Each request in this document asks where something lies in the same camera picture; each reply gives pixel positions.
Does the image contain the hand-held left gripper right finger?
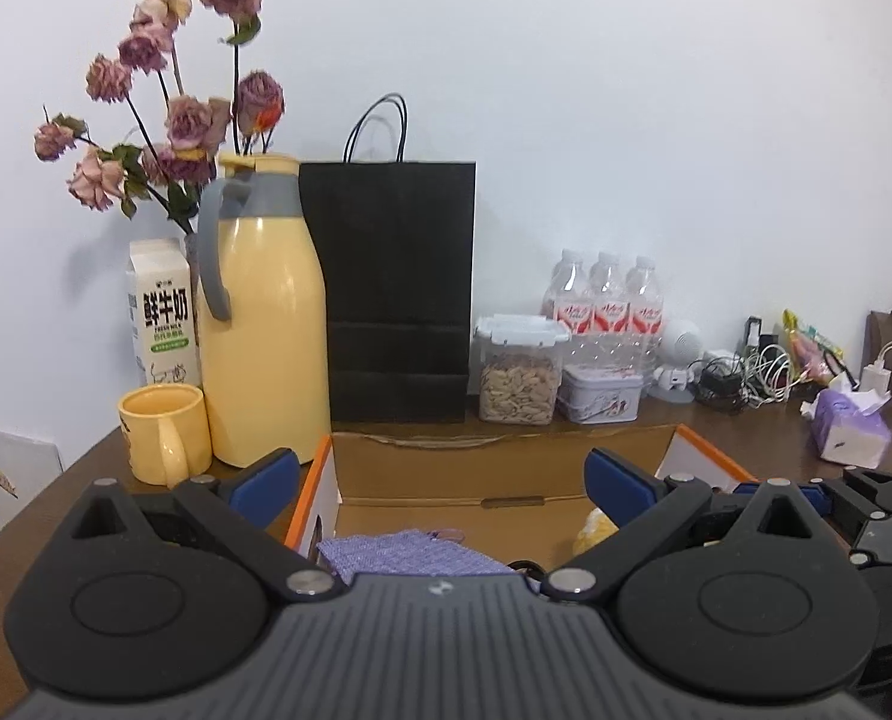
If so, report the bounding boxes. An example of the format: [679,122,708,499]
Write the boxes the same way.
[542,448,828,605]

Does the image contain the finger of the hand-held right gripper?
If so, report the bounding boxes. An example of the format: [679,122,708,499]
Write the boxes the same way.
[797,467,892,541]

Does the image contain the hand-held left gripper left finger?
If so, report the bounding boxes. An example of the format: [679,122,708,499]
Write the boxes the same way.
[67,448,348,602]

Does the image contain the yellow plush toy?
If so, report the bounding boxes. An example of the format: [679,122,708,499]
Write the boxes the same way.
[572,508,619,557]

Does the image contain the purple fabric pouch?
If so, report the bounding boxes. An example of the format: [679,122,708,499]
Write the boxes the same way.
[317,529,518,586]

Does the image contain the red cardboard box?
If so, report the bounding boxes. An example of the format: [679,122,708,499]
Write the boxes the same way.
[284,424,762,578]

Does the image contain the purple tissue pack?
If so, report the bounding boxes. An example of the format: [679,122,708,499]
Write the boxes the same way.
[800,388,892,470]

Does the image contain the white printed tin box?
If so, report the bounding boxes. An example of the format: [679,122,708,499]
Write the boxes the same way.
[557,362,645,425]

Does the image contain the yellow mug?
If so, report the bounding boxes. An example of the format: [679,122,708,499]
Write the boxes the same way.
[117,382,213,487]

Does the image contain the clear container with seeds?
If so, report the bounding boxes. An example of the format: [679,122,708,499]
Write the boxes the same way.
[471,313,570,426]

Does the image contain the yellow thermos jug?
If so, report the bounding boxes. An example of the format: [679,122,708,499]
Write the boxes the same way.
[194,152,332,467]

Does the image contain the white robot toy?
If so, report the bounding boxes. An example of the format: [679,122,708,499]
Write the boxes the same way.
[651,319,705,402]

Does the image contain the colourful snack packet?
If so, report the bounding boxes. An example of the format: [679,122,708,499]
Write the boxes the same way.
[782,309,852,383]

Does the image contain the white milk carton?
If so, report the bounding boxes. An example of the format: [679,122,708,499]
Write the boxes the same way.
[128,238,203,389]

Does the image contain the black plug adapter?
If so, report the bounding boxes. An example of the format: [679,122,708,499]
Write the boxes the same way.
[741,315,780,353]

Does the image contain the glass flower vase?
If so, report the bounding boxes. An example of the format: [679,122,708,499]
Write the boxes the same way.
[183,234,204,350]

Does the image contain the black paper bag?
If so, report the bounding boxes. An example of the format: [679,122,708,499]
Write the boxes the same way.
[298,94,478,425]

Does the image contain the white desk calendar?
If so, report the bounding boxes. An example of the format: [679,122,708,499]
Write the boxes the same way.
[0,422,64,552]

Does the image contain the dried pink rose bouquet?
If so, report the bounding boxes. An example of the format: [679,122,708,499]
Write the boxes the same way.
[33,0,286,235]

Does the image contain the black cable bundle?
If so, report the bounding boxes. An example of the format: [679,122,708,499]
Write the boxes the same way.
[689,352,754,415]

